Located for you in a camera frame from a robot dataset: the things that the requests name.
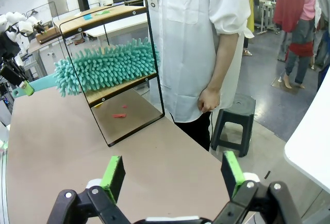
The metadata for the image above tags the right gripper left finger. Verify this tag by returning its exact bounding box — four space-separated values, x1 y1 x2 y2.
46 155 132 224

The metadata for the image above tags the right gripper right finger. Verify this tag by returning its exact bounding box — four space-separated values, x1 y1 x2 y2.
212 151 302 224

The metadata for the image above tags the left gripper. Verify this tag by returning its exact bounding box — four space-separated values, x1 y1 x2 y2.
0 53 35 96

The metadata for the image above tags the teal chenille duster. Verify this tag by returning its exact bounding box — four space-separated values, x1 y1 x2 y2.
12 37 161 99

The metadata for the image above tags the person's left forearm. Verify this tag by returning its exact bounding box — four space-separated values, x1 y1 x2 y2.
205 31 245 93

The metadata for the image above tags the person's left hand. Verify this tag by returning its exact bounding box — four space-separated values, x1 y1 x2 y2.
199 87 222 114

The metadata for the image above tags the wooden box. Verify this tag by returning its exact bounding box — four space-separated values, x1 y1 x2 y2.
35 26 61 44

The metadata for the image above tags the dark plastic stool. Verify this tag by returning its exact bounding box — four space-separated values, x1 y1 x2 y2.
210 93 257 158

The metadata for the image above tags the white table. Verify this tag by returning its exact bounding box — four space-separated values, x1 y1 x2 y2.
283 96 330 195

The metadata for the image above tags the grey panel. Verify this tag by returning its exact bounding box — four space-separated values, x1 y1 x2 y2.
47 0 69 15

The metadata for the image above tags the white background desk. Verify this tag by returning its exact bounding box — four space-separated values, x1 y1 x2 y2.
84 14 149 39

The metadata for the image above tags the person in white coat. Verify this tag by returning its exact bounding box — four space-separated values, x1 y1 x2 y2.
143 0 255 152

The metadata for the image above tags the person in black and yellow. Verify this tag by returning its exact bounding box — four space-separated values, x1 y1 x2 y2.
242 0 259 57

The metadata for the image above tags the mannequin with red hoodie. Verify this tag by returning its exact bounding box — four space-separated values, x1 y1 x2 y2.
273 0 322 90

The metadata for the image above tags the black frame wooden shelf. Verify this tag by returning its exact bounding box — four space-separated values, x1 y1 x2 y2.
53 0 166 148

